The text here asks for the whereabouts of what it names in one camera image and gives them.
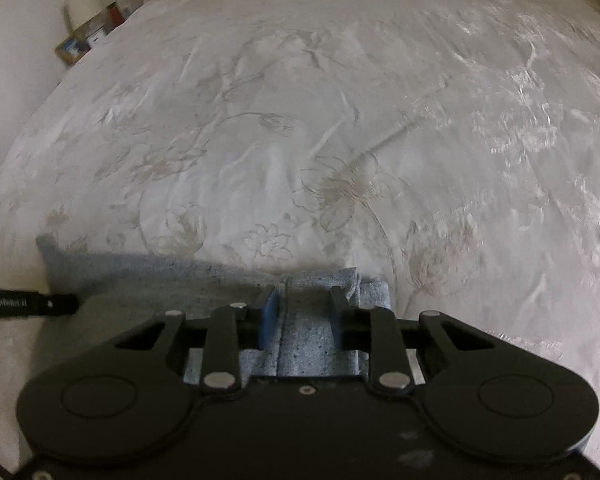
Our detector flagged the white lamp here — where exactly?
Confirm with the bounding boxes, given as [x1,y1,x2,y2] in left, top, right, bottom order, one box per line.
[66,0,104,29]

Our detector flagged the grey sweatpants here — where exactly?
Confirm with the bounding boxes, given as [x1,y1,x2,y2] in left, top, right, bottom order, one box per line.
[31,235,392,377]

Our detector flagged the wooden bedside shelf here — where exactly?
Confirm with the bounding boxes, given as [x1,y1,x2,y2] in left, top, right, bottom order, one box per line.
[55,2,131,67]

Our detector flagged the white embroidered bedspread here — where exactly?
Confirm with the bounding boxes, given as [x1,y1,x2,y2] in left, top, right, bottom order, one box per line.
[0,0,600,467]

